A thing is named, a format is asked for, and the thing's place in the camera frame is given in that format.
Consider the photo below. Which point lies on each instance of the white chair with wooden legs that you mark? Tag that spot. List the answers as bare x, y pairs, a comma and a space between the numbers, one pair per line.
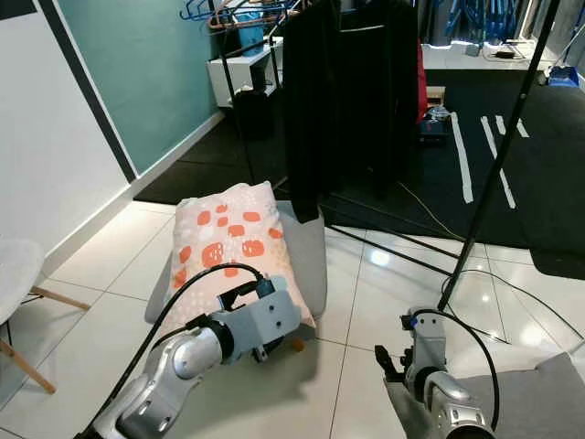
14, 274

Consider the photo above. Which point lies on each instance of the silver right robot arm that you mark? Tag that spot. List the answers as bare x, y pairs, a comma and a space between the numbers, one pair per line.
457, 407

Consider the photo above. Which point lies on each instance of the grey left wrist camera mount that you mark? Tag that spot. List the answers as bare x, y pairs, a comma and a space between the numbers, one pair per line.
270, 320

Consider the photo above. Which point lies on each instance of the pink pillow with orange pattern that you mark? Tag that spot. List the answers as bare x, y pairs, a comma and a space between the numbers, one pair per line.
228, 238

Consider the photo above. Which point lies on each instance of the red hanging garment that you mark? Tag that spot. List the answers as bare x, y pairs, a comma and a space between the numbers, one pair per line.
421, 82

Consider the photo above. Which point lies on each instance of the black stand pole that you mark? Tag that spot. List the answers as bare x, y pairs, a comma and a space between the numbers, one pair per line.
523, 91

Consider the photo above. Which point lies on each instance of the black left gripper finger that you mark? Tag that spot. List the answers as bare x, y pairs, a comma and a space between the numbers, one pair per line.
240, 292

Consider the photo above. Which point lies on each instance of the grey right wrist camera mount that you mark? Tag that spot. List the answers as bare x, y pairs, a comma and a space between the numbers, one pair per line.
428, 347

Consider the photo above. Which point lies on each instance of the black bin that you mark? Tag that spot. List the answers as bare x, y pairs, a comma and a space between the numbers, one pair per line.
253, 114

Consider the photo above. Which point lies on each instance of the bundle of blue hangers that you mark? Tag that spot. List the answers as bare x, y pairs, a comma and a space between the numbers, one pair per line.
484, 18

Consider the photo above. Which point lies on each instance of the small wooden box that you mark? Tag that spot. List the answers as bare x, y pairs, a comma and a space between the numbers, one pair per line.
436, 96

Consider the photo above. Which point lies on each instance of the blue plastic hanger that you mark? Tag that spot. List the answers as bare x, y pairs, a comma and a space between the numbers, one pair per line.
249, 37

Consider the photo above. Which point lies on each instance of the black hanging garment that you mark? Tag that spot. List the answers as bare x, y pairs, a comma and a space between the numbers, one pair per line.
311, 110
379, 101

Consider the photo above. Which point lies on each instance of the black floor carpet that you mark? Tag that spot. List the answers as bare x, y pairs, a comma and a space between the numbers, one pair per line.
548, 183

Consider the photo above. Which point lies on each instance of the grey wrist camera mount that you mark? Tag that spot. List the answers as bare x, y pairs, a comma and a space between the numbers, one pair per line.
428, 347
270, 320

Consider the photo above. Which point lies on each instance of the pink clothes hanger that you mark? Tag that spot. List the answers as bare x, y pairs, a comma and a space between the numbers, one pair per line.
242, 20

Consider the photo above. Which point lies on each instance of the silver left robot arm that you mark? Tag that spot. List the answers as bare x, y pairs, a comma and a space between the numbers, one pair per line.
192, 357

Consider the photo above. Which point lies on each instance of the long white tape strip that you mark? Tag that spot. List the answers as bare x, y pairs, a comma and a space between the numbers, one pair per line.
462, 160
508, 190

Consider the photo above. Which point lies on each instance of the short white tape strip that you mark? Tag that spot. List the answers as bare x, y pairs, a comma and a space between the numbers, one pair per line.
501, 124
522, 128

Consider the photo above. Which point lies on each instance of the white shelf unit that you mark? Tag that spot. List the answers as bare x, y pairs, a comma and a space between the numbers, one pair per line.
238, 73

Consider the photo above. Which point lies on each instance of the blue dustpan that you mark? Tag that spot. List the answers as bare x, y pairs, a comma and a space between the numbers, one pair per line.
564, 78

